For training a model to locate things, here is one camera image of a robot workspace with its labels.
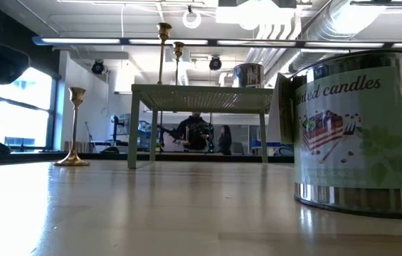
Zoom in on silver candle tin floral label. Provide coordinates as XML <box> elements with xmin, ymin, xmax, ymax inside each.
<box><xmin>233</xmin><ymin>63</ymin><xmax>265</xmax><ymax>89</ymax></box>

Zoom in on overhead light bar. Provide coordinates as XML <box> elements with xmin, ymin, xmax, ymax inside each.
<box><xmin>31</xmin><ymin>35</ymin><xmax>402</xmax><ymax>50</ymax></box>

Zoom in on white ring lamp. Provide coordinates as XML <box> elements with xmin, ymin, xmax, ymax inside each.
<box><xmin>181</xmin><ymin>9</ymin><xmax>203</xmax><ymax>30</ymax></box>

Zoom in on black aluminium table frame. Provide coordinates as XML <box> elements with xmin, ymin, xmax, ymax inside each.
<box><xmin>0</xmin><ymin>151</ymin><xmax>296</xmax><ymax>165</ymax></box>

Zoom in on person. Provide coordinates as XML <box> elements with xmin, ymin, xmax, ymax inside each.
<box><xmin>217</xmin><ymin>124</ymin><xmax>233</xmax><ymax>156</ymax></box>
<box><xmin>171</xmin><ymin>112</ymin><xmax>213</xmax><ymax>151</ymax></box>

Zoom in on green perforated metal shelf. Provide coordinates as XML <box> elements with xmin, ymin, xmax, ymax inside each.
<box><xmin>127</xmin><ymin>84</ymin><xmax>275</xmax><ymax>170</ymax></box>

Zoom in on silver ventilation duct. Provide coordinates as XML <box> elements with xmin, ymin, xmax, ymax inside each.
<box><xmin>287</xmin><ymin>0</ymin><xmax>390</xmax><ymax>72</ymax></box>

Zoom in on silver candle tin cake label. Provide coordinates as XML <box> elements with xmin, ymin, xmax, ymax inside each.
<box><xmin>266</xmin><ymin>48</ymin><xmax>402</xmax><ymax>220</ymax></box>

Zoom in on black ceiling speaker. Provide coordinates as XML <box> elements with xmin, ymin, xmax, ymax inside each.
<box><xmin>90</xmin><ymin>59</ymin><xmax>105</xmax><ymax>75</ymax></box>
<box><xmin>208</xmin><ymin>55</ymin><xmax>223</xmax><ymax>72</ymax></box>

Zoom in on brass candlestick holder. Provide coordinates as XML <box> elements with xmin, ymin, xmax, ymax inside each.
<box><xmin>53</xmin><ymin>87</ymin><xmax>91</xmax><ymax>167</ymax></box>
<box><xmin>171</xmin><ymin>41</ymin><xmax>185</xmax><ymax>86</ymax></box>
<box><xmin>156</xmin><ymin>22</ymin><xmax>173</xmax><ymax>86</ymax></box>

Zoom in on white ceiling pipes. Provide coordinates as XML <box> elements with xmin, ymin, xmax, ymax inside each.
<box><xmin>238</xmin><ymin>21</ymin><xmax>305</xmax><ymax>86</ymax></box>

